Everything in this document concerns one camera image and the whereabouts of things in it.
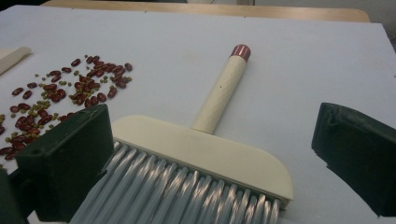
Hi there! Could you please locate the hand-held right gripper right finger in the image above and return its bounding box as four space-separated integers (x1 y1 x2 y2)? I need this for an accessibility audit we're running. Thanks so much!
311 102 396 217

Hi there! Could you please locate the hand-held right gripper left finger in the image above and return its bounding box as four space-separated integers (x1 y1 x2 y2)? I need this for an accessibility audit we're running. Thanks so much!
15 103 115 223

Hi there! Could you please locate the cream plastic dustpan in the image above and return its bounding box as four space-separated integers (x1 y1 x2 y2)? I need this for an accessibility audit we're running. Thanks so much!
0 46 33 76

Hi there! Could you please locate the cream brush with grey bristles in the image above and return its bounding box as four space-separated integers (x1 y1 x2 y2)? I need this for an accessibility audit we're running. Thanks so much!
68 44 294 224

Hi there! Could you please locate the pile of red beans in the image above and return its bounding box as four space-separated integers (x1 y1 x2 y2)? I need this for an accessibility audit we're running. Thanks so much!
0 55 134 171

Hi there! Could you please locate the light wooden table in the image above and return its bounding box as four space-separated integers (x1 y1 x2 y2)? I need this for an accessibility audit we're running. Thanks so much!
40 0 372 23

